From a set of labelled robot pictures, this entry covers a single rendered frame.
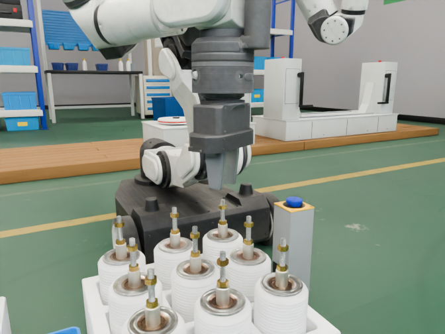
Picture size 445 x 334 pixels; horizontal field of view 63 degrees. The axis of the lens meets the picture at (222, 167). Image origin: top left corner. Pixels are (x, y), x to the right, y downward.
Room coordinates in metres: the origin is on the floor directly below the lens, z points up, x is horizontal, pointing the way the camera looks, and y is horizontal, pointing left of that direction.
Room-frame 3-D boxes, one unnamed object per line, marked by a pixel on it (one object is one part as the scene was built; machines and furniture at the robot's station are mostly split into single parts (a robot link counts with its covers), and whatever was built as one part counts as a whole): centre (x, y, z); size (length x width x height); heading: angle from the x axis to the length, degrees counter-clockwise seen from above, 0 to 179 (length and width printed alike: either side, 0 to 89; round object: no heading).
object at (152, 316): (0.48, 0.11, 0.26); 0.02 x 0.02 x 0.03
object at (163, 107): (5.38, 0.76, 0.19); 0.50 x 0.41 x 0.37; 33
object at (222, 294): (0.53, 0.00, 0.26); 0.02 x 0.02 x 0.03
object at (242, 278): (0.69, -0.05, 0.16); 0.10 x 0.10 x 0.18
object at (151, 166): (1.41, 0.20, 0.28); 0.21 x 0.20 x 0.13; 28
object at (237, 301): (0.53, 0.00, 0.25); 0.08 x 0.08 x 0.01
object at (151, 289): (0.48, 0.11, 0.30); 0.01 x 0.01 x 0.08
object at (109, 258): (0.69, 0.21, 0.25); 0.08 x 0.08 x 0.01
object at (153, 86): (6.35, 1.20, 0.35); 0.57 x 0.47 x 0.69; 28
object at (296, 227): (0.83, -0.17, 0.16); 0.07 x 0.07 x 0.31; 27
